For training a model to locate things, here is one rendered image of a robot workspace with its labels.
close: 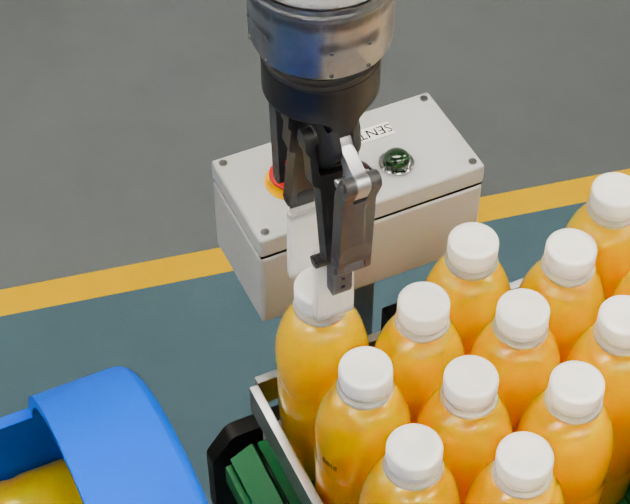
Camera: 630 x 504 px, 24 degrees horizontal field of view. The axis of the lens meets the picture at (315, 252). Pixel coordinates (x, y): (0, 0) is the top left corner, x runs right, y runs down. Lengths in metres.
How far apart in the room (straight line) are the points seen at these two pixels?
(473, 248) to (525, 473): 0.20
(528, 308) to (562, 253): 0.06
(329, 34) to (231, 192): 0.34
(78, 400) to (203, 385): 1.53
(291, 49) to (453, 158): 0.36
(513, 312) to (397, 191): 0.16
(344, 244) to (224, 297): 1.59
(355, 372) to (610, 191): 0.27
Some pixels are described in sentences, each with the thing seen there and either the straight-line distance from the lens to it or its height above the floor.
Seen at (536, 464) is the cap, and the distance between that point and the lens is 0.99.
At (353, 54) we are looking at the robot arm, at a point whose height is 1.37.
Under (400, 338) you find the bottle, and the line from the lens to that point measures 1.09.
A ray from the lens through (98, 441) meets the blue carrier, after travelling 0.85.
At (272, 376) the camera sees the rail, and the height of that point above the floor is 0.98.
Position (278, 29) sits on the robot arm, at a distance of 0.85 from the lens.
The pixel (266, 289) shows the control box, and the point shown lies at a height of 1.04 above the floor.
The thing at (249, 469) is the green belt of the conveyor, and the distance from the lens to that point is 1.24.
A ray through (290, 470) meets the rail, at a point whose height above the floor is 0.97.
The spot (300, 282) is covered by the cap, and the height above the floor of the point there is 1.12.
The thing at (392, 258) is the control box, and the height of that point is 1.03.
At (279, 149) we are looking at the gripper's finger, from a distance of 1.01.
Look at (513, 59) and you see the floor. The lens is 3.00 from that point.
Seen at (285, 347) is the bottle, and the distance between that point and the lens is 1.09.
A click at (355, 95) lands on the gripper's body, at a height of 1.33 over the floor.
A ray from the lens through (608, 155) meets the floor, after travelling 2.82.
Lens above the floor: 1.93
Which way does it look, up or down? 48 degrees down
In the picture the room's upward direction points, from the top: straight up
